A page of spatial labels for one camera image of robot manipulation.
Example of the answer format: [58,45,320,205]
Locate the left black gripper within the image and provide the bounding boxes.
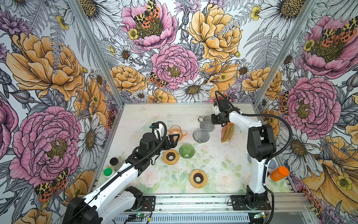
[149,134,180,158]

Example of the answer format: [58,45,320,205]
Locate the clear grey glass carafe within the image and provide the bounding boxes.
[198,115,215,132]

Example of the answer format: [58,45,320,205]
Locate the orange coffee filter pack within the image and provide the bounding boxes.
[221,122,235,143]

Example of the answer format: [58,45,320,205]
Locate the clear grey glass dripper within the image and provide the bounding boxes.
[193,129,210,144]

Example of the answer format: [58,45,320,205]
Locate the wooden ring holder front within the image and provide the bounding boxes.
[190,169,208,189]

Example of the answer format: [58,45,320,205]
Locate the wooden ring holder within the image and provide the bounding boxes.
[163,149,179,165]
[190,169,208,189]

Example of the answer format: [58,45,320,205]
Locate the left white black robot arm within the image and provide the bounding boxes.
[63,133,180,224]

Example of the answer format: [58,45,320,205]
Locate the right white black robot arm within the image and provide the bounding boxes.
[211,99,277,209]

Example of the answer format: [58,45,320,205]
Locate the green glass dripper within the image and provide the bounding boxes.
[179,144,195,159]

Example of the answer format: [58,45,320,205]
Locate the orange glass carafe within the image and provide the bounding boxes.
[169,125,187,141]

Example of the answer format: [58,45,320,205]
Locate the black lid jar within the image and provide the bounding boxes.
[110,157,122,170]

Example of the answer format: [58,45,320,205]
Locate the green lid bottle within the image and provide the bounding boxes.
[103,168,117,181]

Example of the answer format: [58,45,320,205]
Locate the blue grey oval sponge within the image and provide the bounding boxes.
[268,159,277,170]

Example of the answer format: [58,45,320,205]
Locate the orange lid bottle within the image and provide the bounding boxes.
[269,166,290,182]

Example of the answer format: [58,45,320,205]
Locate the green circuit board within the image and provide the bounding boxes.
[253,212,266,219]

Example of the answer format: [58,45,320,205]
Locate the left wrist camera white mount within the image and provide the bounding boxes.
[150,122,166,141]

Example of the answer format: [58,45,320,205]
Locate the wooden ring holder near green dripper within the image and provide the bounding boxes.
[163,149,179,165]

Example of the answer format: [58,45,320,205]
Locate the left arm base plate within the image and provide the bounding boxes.
[130,196,156,211]

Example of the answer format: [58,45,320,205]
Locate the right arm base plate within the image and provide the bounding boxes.
[227,195,271,211]

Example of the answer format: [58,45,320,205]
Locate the aluminium rail frame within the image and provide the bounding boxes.
[106,193,319,224]

